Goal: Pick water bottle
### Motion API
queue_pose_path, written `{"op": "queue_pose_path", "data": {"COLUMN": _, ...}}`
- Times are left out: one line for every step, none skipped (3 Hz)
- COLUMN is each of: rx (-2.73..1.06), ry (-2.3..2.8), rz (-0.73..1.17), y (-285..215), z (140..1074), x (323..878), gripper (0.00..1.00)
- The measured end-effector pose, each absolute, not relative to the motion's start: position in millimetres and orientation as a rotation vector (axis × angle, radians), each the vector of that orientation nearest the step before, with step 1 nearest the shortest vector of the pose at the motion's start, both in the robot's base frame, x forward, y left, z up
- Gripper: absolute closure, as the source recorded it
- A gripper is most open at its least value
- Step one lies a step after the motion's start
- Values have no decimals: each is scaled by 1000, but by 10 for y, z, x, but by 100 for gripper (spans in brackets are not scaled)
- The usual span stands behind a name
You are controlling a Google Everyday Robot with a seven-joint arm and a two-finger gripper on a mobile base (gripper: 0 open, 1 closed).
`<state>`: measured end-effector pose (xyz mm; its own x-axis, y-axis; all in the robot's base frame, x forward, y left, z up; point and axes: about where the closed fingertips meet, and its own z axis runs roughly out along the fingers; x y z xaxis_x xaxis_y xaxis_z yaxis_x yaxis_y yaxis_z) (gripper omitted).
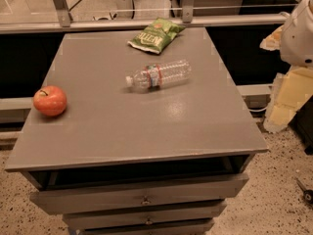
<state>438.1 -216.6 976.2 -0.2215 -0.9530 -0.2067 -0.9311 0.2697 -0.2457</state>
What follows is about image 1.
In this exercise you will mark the middle grey drawer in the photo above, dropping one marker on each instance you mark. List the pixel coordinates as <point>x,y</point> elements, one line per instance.
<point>145,216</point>

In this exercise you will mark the black caster wheel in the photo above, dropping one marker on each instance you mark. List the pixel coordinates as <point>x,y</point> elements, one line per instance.
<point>307,193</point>

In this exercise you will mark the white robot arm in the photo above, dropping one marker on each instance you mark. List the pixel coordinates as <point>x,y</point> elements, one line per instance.
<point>297,36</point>

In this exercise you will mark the grey drawer cabinet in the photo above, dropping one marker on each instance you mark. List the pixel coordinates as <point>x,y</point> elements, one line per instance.
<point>112,134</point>

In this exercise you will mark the metal railing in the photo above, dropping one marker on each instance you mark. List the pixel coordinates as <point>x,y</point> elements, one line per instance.
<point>34,16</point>

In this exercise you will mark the grey drawer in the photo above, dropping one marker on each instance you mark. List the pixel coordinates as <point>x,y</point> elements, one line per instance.
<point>187,227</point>
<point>142,194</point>
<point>145,216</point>

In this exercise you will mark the bottom grey drawer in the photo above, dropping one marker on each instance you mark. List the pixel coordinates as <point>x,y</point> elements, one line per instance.
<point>187,227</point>

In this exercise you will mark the top grey drawer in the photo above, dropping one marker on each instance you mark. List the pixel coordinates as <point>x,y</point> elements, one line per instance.
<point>142,194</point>

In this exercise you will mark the red apple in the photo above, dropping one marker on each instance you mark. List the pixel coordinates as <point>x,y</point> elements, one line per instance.
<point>50,101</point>

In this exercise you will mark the clear plastic water bottle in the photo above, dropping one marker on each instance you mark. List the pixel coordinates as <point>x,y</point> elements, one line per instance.
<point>159,75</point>

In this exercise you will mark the green chip bag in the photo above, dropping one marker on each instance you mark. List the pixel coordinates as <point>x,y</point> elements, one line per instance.
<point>156,36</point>

